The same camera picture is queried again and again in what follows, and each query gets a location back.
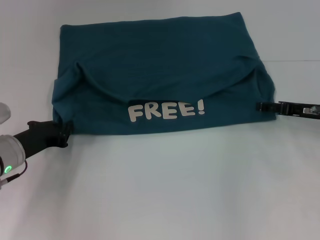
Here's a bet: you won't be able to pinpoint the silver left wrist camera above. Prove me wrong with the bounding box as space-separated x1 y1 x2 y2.
0 102 12 125

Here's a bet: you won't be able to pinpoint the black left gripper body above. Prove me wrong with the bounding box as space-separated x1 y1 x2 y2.
13 120 69 160

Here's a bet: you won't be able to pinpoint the arm cable with plug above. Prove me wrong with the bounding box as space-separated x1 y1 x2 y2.
301 105 320 115
0 159 28 185

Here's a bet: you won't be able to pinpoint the left arm cable with plug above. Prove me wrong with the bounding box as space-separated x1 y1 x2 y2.
0 159 28 185

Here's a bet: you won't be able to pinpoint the teal blue t-shirt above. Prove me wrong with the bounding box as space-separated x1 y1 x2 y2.
51 11 277 137

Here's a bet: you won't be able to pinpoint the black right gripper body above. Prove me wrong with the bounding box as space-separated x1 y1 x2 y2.
278 100 320 119

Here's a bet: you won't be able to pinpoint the right arm cable with plug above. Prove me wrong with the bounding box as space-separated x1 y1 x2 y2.
301 105 320 115

